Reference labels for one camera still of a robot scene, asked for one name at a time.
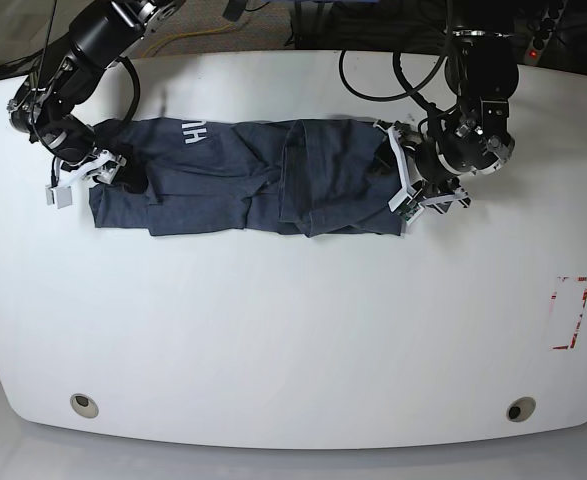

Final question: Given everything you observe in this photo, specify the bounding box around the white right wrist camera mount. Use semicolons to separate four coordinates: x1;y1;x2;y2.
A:
45;150;127;209

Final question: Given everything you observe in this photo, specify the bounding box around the yellow cable on floor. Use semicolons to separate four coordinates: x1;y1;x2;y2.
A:
145;18;232;59

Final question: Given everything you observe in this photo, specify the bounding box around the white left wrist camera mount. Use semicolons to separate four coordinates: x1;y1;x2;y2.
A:
373;120;471;227

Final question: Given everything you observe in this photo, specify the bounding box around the left table cable grommet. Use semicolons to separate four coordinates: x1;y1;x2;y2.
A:
70;394;99;419

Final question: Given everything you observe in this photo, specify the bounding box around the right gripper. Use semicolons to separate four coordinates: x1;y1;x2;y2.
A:
7;92;148;194

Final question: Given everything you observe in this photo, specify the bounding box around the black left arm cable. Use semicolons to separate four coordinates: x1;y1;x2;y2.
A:
337;0;462;121

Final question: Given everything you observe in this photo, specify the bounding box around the table cable grommet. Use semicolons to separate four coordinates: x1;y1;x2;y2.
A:
70;394;99;419
506;397;536;423

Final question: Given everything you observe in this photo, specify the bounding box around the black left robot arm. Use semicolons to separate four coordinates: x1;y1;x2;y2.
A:
393;1;519;185

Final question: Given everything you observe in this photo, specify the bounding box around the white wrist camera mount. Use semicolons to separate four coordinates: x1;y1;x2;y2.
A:
373;120;471;227
45;150;127;209

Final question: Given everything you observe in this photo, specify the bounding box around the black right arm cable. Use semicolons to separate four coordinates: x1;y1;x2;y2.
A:
25;0;142;131

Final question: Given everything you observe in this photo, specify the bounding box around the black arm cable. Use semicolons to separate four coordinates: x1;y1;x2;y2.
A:
337;0;462;121
25;0;142;131

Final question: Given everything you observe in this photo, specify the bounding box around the red tape rectangle marking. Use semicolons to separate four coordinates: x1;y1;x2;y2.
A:
547;276;587;351

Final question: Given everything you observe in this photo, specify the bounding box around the dark blue T-shirt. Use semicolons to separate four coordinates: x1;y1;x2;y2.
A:
89;117;404;237

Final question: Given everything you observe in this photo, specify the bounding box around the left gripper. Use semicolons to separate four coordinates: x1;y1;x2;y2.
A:
367;99;515;185

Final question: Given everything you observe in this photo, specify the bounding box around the right table cable grommet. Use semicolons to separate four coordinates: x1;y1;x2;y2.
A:
506;397;536;423

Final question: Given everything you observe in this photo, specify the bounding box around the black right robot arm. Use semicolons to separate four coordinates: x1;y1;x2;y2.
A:
8;1;183;193

